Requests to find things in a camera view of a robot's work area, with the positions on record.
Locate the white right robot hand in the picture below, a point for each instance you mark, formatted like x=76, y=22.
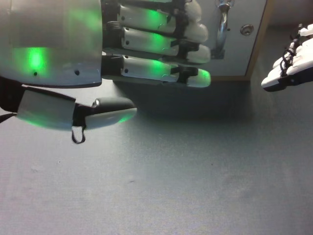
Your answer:
x=300, y=63

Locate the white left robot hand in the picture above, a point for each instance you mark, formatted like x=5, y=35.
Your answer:
x=49, y=36

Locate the white cabinet door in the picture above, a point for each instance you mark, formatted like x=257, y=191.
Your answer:
x=237, y=56

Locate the metal door lock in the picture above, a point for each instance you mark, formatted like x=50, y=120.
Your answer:
x=247, y=30

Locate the grey table cloth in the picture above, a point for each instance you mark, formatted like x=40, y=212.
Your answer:
x=156, y=183

